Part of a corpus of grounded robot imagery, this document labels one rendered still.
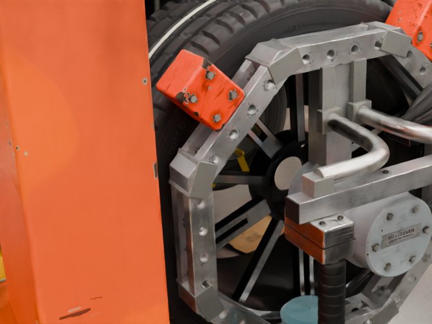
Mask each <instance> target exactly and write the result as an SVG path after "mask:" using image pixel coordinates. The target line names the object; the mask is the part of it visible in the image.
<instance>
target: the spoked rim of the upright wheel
mask: <svg viewBox="0 0 432 324"><path fill-rule="evenodd" d="M366 78H369V79H370V81H369V83H366V99H368V100H371V101H372V109H375V110H377V111H380V112H382V113H386V114H389V115H391V116H394V117H397V118H401V117H402V116H403V115H405V114H406V112H407V110H408V109H409V108H410V106H411V105H412V103H413V102H414V101H415V98H414V96H413V95H412V94H411V93H410V92H409V91H408V90H407V89H406V88H405V87H404V86H403V84H402V83H401V82H400V81H399V80H398V79H397V78H396V77H395V76H394V74H393V73H392V72H391V71H390V70H389V69H388V68H387V67H386V66H385V65H384V64H383V63H382V62H381V61H380V60H379V59H378V58H377V57H376V58H370V59H367V60H366ZM288 84H289V112H290V126H291V129H288V130H283V131H282V132H279V133H277V134H273V133H272V132H271V131H270V129H269V128H268V127H267V126H266V125H265V123H264V122H263V121H262V120H261V119H260V118H259V119H258V120H257V121H256V123H255V124H254V127H255V128H256V129H257V130H258V131H259V133H261V135H259V136H258V135H257V134H256V133H255V132H254V131H253V129H251V130H250V131H249V132H248V134H247V135H246V137H247V138H248V140H249V141H250V142H252V144H254V146H255V147H256V148H257V149H258V152H257V153H256V154H255V156H254V158H253V161H252V163H251V166H250V169H249V172H244V171H227V170H221V171H220V172H219V174H218V175H217V177H216V178H215V179H214V180H213V184H229V185H248V187H249V193H250V196H251V198H252V200H250V201H249V202H247V203H246V204H244V205H243V206H241V207H240V208H239V209H237V210H235V211H234V212H233V213H231V214H229V215H228V216H227V217H225V218H224V219H222V220H221V221H219V222H218V223H216V224H215V247H216V251H217V250H218V249H220V248H221V247H222V246H224V245H226V244H227V243H228V242H230V241H231V240H233V239H234V238H236V237H237V236H239V235H240V234H241V233H243V232H245V231H246V230H247V229H249V228H250V227H252V226H253V225H254V224H256V223H257V222H259V221H261V220H262V219H263V218H264V217H266V216H268V215H270V216H271V217H272V219H271V222H270V223H269V225H268V227H267V229H266V231H265V233H264V235H263V237H262V239H261V241H260V243H259V245H258V247H257V249H256V250H254V251H251V252H249V253H246V254H243V255H239V256H233V257H229V258H216V260H217V285H218V291H219V292H221V293H222V294H224V295H226V296H227V297H229V298H231V299H232V300H234V301H235V302H237V303H239V304H240V305H241V306H243V307H245V308H246V309H248V310H250V311H251V312H253V313H254V314H256V315H257V316H259V317H261V318H262V319H264V320H277V319H281V315H280V311H281V308H282V307H283V306H284V305H285V304H286V303H287V302H289V301H290V300H292V299H294V298H296V297H299V296H318V261H317V260H315V259H313V258H312V257H311V256H309V255H308V254H306V253H305V252H304V251H302V250H301V249H299V248H298V247H296V246H295V245H294V244H292V243H291V242H289V241H288V240H286V239H285V232H284V233H283V234H282V235H280V234H281V232H282V230H283V228H284V226H285V224H284V223H283V222H284V221H285V218H284V208H285V197H287V196H288V192H289V189H286V190H281V189H278V188H277V186H276V184H275V172H276V169H277V167H278V165H279V164H280V163H281V162H282V161H283V160H285V159H286V158H289V157H297V158H298V159H299V160H300V161H301V165H302V166H303V165H304V164H306V162H308V161H309V133H308V132H307V131H305V115H304V97H303V73H299V74H295V75H291V76H289V77H288ZM364 127H365V128H366V129H368V130H369V131H371V132H373V133H374V134H376V135H378V136H379V137H380V138H381V139H382V140H383V141H384V142H385V143H386V144H387V146H388V148H389V151H390V156H389V159H388V161H387V162H386V163H385V164H384V165H383V166H382V167H381V168H380V169H382V168H386V167H390V166H393V165H397V164H399V163H403V162H407V161H411V160H413V159H417V158H421V157H422V149H423V143H420V144H418V145H414V146H410V147H409V146H407V145H404V144H402V143H399V142H398V141H395V140H393V139H391V138H388V137H386V136H385V135H384V131H383V130H379V129H376V128H375V127H371V126H369V125H367V124H365V126H364ZM302 145H304V146H303V147H302ZM366 153H368V152H367V151H366V150H365V149H364V148H362V147H360V146H359V145H357V144H355V143H354V142H352V158H356V157H359V156H362V155H364V154H366ZM352 158H351V159H352ZM279 235H280V236H279ZM345 260H346V259H345ZM345 271H346V280H345V281H346V289H345V291H346V292H347V291H349V290H350V289H351V288H353V287H354V286H355V285H356V284H358V283H359V282H360V281H361V280H362V279H363V278H364V277H365V276H366V275H367V274H368V273H369V272H370V271H371V270H369V269H367V268H363V267H358V266H356V265H354V264H353V263H351V262H349V261H348V260H346V270H345Z"/></svg>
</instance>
